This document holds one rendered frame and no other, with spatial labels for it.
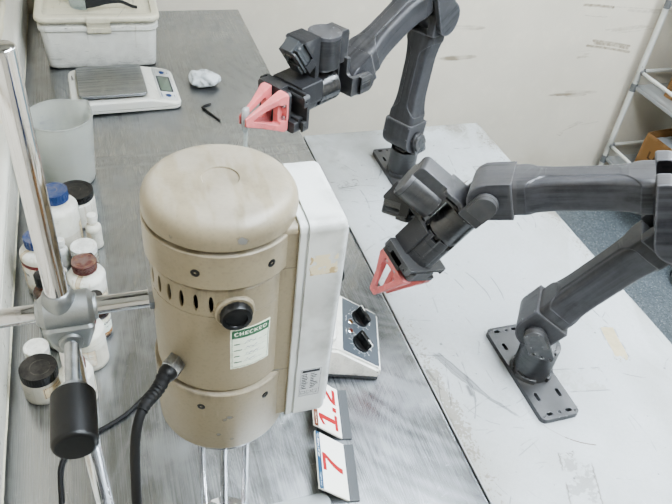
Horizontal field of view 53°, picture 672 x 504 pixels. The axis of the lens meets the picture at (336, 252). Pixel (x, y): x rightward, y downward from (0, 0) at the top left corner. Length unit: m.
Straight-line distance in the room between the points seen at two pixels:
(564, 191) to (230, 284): 0.62
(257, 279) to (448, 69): 2.37
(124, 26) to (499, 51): 1.50
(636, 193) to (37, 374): 0.86
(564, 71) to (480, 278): 1.82
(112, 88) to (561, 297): 1.19
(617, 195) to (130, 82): 1.24
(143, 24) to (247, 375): 1.53
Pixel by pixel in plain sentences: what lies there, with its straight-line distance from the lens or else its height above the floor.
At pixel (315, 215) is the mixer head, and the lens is 0.44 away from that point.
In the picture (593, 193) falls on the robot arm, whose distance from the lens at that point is 0.96.
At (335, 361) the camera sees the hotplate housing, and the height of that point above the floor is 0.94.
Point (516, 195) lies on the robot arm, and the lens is 0.96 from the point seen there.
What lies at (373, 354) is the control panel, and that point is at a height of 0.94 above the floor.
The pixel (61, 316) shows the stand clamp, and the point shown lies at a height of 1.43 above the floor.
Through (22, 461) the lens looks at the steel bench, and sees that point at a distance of 1.07.
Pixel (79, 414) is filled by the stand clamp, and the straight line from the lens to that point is 0.45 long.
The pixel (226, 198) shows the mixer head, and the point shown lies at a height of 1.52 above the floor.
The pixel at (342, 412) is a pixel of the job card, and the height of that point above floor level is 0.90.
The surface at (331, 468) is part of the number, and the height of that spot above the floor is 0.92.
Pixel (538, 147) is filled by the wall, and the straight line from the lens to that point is 3.22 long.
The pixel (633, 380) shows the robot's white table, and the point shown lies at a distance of 1.29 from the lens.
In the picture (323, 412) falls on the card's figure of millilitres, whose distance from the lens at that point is 1.05.
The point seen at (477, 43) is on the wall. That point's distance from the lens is 2.78.
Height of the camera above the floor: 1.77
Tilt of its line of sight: 40 degrees down
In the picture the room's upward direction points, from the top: 7 degrees clockwise
